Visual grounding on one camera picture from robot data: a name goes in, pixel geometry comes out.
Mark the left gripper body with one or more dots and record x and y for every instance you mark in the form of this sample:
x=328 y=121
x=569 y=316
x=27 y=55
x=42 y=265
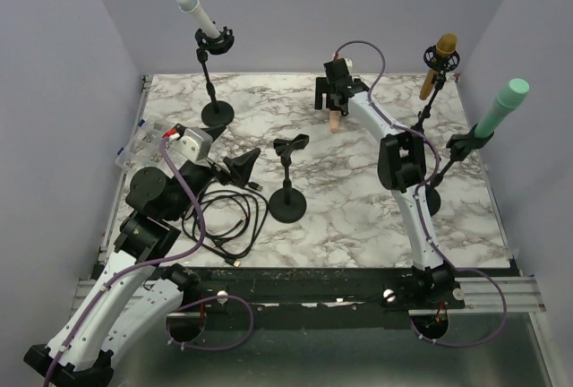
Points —
x=215 y=171

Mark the black round-base clip stand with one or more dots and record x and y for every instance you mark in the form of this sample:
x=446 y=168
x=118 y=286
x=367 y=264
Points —
x=288 y=205

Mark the black round-base clamp stand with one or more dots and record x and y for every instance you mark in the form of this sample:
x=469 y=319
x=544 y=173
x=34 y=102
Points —
x=460 y=147

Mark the white microphone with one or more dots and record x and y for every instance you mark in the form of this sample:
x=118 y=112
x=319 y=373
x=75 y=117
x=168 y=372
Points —
x=194 y=8

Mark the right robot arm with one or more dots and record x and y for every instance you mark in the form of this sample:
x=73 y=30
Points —
x=401 y=170

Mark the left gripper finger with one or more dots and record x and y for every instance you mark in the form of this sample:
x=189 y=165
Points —
x=240 y=168
x=210 y=134

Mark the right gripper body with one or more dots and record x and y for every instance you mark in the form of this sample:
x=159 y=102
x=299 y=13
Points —
x=331 y=104

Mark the black tripod shock-mount stand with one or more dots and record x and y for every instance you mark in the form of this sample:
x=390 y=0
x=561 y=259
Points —
x=426 y=111

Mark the green microphone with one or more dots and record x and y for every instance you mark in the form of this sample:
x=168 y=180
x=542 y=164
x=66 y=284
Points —
x=508 y=99

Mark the clear plastic screw box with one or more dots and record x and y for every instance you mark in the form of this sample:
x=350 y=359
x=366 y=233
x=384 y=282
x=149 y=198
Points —
x=143 y=148

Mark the black front mounting rail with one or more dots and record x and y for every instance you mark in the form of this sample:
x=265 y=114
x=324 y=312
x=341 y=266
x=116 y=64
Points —
x=294 y=299

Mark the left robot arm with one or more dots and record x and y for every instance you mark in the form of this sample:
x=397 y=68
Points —
x=143 y=280

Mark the pink microphone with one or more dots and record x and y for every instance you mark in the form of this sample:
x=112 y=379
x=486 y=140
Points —
x=334 y=121

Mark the gold microphone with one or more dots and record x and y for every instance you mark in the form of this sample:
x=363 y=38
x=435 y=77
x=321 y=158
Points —
x=441 y=59

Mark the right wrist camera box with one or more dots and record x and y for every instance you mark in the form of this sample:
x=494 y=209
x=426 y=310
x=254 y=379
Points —
x=339 y=59

